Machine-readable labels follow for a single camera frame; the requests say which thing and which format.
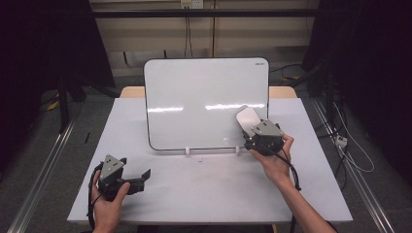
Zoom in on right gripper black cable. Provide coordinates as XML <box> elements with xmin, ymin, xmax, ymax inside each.
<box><xmin>257</xmin><ymin>142</ymin><xmax>302</xmax><ymax>233</ymax></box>

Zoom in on white table cover sheet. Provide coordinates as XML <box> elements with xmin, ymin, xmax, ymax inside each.
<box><xmin>67</xmin><ymin>97</ymin><xmax>354</xmax><ymax>225</ymax></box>

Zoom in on black horizontal bar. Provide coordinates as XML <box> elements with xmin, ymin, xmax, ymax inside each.
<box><xmin>91</xmin><ymin>8</ymin><xmax>321</xmax><ymax>18</ymax></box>

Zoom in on person's right hand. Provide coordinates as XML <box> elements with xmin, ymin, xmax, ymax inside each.
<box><xmin>249</xmin><ymin>134</ymin><xmax>295</xmax><ymax>189</ymax></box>

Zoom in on person's left hand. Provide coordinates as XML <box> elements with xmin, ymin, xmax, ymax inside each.
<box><xmin>91</xmin><ymin>170</ymin><xmax>131</xmax><ymax>230</ymax></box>

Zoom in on white whiteboard eraser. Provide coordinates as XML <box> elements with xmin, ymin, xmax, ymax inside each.
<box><xmin>235</xmin><ymin>106</ymin><xmax>262</xmax><ymax>138</ymax></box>

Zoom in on thin white cable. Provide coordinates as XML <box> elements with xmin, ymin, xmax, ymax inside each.
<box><xmin>332</xmin><ymin>102</ymin><xmax>376</xmax><ymax>174</ymax></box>

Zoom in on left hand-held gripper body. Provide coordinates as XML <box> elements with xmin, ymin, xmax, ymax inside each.
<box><xmin>97</xmin><ymin>154</ymin><xmax>146</xmax><ymax>202</ymax></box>

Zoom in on white whiteboard with black rim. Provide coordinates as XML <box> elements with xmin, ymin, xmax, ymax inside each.
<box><xmin>143</xmin><ymin>57</ymin><xmax>270</xmax><ymax>151</ymax></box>

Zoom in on white wall socket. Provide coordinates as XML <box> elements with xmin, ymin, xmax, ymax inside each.
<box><xmin>180</xmin><ymin>0</ymin><xmax>205</xmax><ymax>10</ymax></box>

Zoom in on white power strip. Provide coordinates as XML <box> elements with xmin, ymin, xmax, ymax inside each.
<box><xmin>334</xmin><ymin>134</ymin><xmax>349</xmax><ymax>149</ymax></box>

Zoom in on dark curtain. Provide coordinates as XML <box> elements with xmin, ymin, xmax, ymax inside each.
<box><xmin>0</xmin><ymin>0</ymin><xmax>117</xmax><ymax>176</ymax></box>
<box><xmin>300</xmin><ymin>0</ymin><xmax>412</xmax><ymax>178</ymax></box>

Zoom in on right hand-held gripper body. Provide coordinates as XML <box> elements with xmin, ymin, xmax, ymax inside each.
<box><xmin>243</xmin><ymin>118</ymin><xmax>286</xmax><ymax>157</ymax></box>

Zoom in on black hanging cables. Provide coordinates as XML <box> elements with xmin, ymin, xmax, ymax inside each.
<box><xmin>184</xmin><ymin>16</ymin><xmax>193</xmax><ymax>59</ymax></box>

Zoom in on aluminium floor rail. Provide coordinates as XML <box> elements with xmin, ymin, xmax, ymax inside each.
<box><xmin>7</xmin><ymin>118</ymin><xmax>76</xmax><ymax>233</ymax></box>
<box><xmin>311</xmin><ymin>98</ymin><xmax>396</xmax><ymax>233</ymax></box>

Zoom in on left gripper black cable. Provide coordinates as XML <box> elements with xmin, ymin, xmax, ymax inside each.
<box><xmin>86</xmin><ymin>162</ymin><xmax>105</xmax><ymax>231</ymax></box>

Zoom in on black metal stand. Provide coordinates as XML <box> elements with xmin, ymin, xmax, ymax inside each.
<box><xmin>56</xmin><ymin>72</ymin><xmax>88</xmax><ymax>134</ymax></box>

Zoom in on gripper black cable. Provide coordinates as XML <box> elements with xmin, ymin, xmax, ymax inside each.
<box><xmin>86</xmin><ymin>162</ymin><xmax>105</xmax><ymax>231</ymax></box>
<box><xmin>257</xmin><ymin>142</ymin><xmax>302</xmax><ymax>233</ymax></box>

